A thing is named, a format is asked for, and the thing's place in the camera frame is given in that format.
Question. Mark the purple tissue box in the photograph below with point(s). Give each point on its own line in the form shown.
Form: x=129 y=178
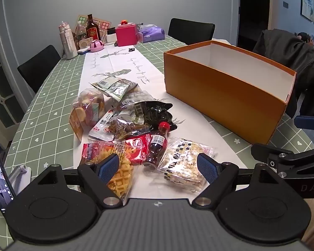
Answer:
x=150 y=32

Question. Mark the orange cardboard box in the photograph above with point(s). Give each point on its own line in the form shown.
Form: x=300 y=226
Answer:
x=219 y=96

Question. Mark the cookie bag with orange label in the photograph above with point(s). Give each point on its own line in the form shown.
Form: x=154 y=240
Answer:
x=90 y=104

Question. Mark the white and red snack packet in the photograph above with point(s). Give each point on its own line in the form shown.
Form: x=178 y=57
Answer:
x=102 y=128

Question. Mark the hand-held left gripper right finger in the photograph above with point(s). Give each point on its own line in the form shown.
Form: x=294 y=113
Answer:
x=206 y=167

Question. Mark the dark brown glass bottle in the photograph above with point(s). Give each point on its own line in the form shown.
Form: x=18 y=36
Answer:
x=92 y=30

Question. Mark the magenta box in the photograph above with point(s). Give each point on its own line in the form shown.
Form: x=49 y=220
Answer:
x=127 y=35

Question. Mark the black cap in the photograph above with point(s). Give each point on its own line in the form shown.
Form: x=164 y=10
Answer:
x=304 y=36

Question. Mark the brown dried snack packet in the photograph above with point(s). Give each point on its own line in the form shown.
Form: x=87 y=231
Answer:
x=125 y=129

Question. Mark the wall switch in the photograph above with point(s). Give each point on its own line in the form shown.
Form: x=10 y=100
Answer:
x=285 y=4

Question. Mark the yellow waffle snack bag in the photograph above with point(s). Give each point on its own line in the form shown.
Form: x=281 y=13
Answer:
x=123 y=177

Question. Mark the glass panel door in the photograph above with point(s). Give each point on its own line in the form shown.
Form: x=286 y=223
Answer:
x=2 y=83

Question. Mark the clear plastic bottle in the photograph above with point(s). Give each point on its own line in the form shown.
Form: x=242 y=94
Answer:
x=81 y=32

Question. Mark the small beige radio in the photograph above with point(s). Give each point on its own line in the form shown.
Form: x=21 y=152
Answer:
x=85 y=43

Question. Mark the patterned card with circles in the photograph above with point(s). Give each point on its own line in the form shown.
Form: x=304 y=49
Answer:
x=104 y=26

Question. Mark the white printed table runner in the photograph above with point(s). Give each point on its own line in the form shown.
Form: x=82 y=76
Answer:
x=136 y=65

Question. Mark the pink round container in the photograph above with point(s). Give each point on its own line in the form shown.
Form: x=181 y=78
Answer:
x=96 y=45

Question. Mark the green snack packet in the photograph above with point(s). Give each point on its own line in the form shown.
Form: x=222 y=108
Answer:
x=119 y=89
x=102 y=83

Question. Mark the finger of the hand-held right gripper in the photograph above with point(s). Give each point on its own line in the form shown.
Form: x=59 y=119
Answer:
x=310 y=123
x=267 y=150

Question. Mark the red ornament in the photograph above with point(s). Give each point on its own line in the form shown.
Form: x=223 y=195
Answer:
x=124 y=22

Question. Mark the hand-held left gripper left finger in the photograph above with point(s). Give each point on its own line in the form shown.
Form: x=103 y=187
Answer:
x=110 y=167

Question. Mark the black jacket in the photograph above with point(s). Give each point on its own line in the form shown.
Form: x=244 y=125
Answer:
x=285 y=55

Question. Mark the black chair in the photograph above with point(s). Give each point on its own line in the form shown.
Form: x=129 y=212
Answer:
x=39 y=65
x=191 y=30

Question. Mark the black snack bag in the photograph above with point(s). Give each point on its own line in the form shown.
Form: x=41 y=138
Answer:
x=157 y=112

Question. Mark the white phone stand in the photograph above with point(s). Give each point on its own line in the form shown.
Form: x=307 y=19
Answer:
x=21 y=174

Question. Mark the small white box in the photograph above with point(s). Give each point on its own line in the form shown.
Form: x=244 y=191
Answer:
x=111 y=38

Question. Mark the small cola bottle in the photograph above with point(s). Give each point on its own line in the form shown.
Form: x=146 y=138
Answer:
x=155 y=146

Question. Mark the small black clip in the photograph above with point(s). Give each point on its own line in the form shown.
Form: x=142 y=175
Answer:
x=132 y=49

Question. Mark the checkered peanut bag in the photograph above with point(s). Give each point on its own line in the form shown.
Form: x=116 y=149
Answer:
x=180 y=167

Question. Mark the white water bottle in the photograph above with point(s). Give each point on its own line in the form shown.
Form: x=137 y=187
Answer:
x=68 y=41

